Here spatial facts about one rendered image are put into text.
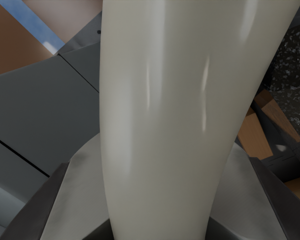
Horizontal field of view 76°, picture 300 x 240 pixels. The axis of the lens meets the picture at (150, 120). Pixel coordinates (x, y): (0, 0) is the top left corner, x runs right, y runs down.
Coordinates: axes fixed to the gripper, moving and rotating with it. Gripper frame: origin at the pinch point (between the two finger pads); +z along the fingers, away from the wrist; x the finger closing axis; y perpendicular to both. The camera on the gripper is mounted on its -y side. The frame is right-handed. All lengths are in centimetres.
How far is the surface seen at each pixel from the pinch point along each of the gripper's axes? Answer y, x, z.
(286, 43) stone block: 0.9, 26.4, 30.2
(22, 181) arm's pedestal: 15.8, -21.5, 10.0
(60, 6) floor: -10, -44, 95
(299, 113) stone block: 14.0, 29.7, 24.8
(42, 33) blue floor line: 1, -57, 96
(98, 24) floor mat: -1, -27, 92
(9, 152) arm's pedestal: 12.4, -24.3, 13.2
